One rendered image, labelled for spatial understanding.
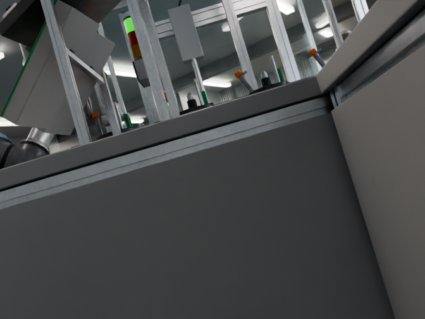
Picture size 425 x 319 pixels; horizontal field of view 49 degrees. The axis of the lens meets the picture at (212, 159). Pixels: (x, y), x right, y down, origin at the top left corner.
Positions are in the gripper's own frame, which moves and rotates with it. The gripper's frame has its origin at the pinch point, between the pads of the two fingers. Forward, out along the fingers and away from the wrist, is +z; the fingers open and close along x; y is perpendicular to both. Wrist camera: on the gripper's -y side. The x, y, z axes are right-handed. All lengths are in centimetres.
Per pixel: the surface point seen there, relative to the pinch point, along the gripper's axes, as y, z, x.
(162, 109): -28, 15, 53
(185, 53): -33, -40, -98
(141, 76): -17.4, -11.0, -13.0
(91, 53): -12.2, -7.6, 32.1
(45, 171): -10, 24, 75
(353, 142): -54, 33, 83
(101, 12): -16.5, -19.5, 26.3
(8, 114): 5.4, 5.7, 47.8
